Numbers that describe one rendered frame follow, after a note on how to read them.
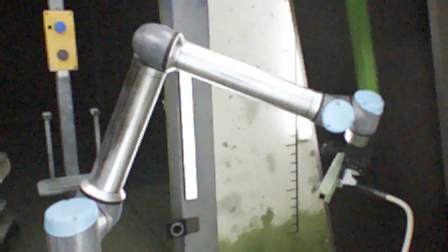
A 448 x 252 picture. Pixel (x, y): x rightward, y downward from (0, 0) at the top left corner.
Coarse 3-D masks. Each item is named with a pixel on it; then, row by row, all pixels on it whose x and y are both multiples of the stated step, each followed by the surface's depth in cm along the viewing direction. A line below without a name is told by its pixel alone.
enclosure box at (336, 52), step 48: (288, 0) 170; (336, 0) 182; (384, 0) 176; (432, 0) 122; (336, 48) 185; (384, 48) 183; (432, 48) 126; (384, 96) 191; (432, 96) 171; (384, 144) 199; (432, 144) 178; (336, 192) 194; (432, 192) 186; (336, 240) 198; (384, 240) 199; (432, 240) 192
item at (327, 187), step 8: (336, 160) 166; (336, 168) 162; (328, 176) 158; (336, 176) 159; (320, 184) 158; (328, 184) 155; (336, 184) 158; (344, 184) 160; (360, 184) 158; (368, 184) 158; (320, 192) 153; (328, 192) 153; (360, 192) 158; (368, 192) 157; (376, 192) 156; (384, 192) 155; (328, 200) 154
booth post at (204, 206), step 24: (168, 0) 208; (192, 0) 209; (168, 24) 212; (192, 24) 211; (168, 72) 219; (168, 96) 223; (168, 120) 227; (216, 216) 230; (192, 240) 225; (216, 240) 231
